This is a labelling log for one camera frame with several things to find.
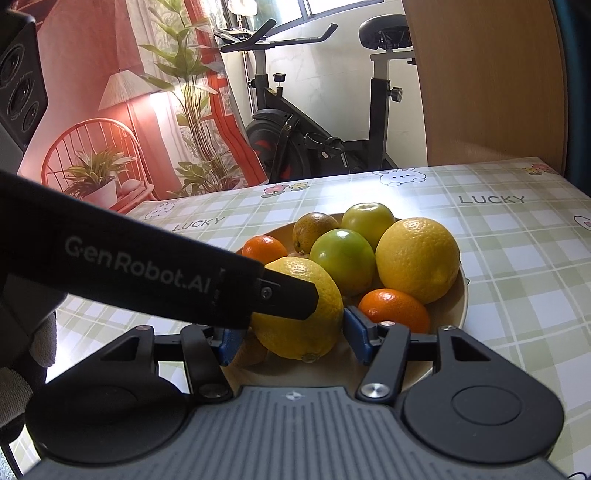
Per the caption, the deep green round fruit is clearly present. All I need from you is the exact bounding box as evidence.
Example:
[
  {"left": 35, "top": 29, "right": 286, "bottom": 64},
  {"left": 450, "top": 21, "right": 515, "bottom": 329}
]
[{"left": 309, "top": 228, "right": 376, "bottom": 297}]

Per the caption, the black exercise bike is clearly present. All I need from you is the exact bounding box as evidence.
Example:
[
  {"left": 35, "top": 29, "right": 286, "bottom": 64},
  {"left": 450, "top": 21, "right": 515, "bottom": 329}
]
[{"left": 213, "top": 14, "right": 416, "bottom": 185}]

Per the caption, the yellow-green round fruit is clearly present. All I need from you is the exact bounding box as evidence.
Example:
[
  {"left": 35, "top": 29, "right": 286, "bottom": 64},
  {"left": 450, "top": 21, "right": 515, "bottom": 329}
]
[{"left": 341, "top": 202, "right": 396, "bottom": 250}]

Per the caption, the pink room wall poster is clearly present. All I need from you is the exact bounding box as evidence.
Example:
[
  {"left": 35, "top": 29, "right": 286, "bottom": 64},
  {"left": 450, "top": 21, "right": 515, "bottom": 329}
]
[{"left": 0, "top": 0, "right": 271, "bottom": 215}]

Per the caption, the round yellow lemon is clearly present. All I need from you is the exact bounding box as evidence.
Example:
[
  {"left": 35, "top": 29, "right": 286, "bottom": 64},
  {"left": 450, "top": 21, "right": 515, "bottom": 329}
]
[{"left": 375, "top": 217, "right": 461, "bottom": 304}]

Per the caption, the window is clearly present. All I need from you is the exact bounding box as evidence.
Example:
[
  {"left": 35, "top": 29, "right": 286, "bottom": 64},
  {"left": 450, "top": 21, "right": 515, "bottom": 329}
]
[{"left": 298, "top": 0, "right": 402, "bottom": 19}]

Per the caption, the person's left hand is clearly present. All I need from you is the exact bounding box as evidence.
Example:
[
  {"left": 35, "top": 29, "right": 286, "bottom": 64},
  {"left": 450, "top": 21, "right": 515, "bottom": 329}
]
[{"left": 0, "top": 311, "right": 58, "bottom": 444}]

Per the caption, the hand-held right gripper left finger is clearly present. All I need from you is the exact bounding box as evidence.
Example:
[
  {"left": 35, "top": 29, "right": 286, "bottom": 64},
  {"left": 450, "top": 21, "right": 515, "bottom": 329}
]
[{"left": 99, "top": 323, "right": 246, "bottom": 402}]

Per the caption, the brown wooden board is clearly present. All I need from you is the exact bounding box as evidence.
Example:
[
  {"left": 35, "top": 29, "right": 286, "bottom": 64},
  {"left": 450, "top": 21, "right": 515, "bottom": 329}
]
[{"left": 404, "top": 0, "right": 568, "bottom": 176}]

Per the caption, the green checked tablecloth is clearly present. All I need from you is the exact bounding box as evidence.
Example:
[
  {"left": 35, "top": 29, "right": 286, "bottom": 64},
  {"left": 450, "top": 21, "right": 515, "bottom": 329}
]
[{"left": 44, "top": 157, "right": 591, "bottom": 476}]

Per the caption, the small bright tangerine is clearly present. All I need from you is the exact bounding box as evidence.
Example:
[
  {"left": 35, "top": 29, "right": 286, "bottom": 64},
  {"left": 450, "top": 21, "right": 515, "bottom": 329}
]
[{"left": 242, "top": 235, "right": 288, "bottom": 266}]

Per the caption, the orange tangerine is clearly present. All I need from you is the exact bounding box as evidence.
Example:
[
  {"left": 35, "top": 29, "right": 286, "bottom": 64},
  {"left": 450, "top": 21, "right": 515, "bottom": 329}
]
[{"left": 358, "top": 288, "right": 431, "bottom": 334}]

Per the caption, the pointed yellow lemon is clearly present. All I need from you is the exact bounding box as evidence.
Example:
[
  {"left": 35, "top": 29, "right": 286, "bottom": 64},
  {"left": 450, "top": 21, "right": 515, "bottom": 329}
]
[{"left": 250, "top": 257, "right": 345, "bottom": 363}]

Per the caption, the dark teal curtain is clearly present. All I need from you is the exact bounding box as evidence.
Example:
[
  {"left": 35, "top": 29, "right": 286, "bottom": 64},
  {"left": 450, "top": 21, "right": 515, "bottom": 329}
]
[{"left": 551, "top": 0, "right": 591, "bottom": 199}]

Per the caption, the cream round plate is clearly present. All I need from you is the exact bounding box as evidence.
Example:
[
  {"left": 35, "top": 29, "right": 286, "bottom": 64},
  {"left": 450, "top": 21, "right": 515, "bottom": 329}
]
[{"left": 221, "top": 212, "right": 469, "bottom": 393}]

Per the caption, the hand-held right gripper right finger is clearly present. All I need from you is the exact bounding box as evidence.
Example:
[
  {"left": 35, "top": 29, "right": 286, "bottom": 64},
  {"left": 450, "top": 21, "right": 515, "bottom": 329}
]
[{"left": 342, "top": 305, "right": 497, "bottom": 405}]

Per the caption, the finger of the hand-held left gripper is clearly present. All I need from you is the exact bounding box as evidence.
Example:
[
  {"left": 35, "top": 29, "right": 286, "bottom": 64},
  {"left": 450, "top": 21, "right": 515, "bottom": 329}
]
[{"left": 252, "top": 266, "right": 321, "bottom": 321}]

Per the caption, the dull greenish orange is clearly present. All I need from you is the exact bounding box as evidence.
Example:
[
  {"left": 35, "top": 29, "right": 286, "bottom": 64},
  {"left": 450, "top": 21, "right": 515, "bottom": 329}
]
[{"left": 292, "top": 212, "right": 340, "bottom": 254}]

